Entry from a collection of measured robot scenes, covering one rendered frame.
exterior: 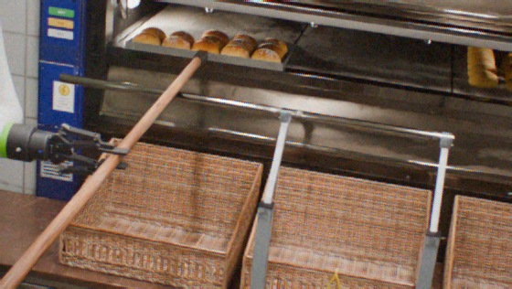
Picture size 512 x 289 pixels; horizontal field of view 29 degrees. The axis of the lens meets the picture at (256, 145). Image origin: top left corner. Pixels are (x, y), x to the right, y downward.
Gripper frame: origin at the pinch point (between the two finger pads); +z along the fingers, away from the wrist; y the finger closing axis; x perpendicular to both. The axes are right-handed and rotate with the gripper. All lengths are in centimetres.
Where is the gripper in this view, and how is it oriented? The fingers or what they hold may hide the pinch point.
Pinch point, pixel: (113, 157)
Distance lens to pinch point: 246.0
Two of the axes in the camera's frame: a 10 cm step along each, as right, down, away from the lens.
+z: 9.8, 1.6, -1.1
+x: -1.6, 3.4, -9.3
